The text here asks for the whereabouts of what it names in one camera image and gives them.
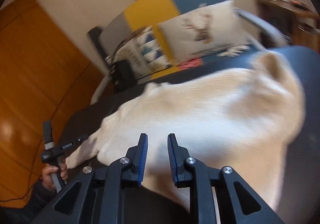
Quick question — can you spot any cream knitted sweater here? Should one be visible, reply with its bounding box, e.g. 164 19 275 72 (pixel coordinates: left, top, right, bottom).
66 51 305 209

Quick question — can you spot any person's left hand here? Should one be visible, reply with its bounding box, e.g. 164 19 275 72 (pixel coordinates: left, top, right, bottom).
41 159 68 191

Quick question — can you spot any black handbag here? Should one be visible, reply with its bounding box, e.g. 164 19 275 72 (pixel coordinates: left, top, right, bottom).
110 60 137 93

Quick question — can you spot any triangle pattern cushion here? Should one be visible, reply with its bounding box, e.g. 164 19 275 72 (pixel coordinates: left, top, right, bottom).
111 26 172 78

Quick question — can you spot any pink cloth on sofa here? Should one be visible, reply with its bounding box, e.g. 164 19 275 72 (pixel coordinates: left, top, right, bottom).
178 58 203 71

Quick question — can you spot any white glove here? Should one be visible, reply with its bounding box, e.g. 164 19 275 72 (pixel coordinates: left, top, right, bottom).
217 45 250 57

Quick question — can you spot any deer print cushion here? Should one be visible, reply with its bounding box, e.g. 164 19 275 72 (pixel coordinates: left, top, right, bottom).
158 0 249 64

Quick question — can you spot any blue yellow grey sofa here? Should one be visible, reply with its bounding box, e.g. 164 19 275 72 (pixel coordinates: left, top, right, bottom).
88 0 287 103

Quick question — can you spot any wooden side table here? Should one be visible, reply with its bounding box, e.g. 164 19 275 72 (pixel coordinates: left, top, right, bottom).
256 0 319 53

